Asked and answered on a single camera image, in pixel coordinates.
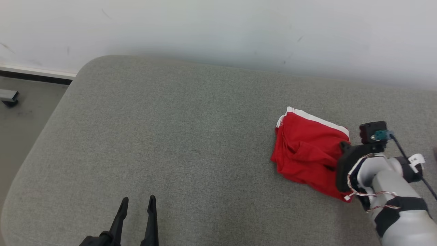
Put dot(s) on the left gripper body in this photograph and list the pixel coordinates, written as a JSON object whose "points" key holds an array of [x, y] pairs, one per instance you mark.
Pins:
{"points": [[100, 240]]}

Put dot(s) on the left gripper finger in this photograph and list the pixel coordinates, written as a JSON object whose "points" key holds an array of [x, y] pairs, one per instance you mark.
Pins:
{"points": [[151, 222], [120, 217]]}

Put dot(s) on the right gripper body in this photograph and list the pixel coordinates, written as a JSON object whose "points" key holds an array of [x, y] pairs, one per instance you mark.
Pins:
{"points": [[344, 167]]}

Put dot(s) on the red shorts white stripe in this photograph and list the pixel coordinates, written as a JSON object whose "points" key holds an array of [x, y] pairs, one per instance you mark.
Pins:
{"points": [[304, 153]]}

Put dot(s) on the grey fabric sofa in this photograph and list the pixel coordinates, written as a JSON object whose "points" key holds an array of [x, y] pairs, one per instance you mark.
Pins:
{"points": [[170, 136]]}

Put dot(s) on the grey metal furniture foot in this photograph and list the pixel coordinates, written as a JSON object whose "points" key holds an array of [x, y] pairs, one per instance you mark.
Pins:
{"points": [[8, 95]]}

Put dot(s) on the dark wall baseboard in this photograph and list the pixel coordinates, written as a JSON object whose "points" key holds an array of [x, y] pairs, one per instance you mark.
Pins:
{"points": [[34, 77]]}

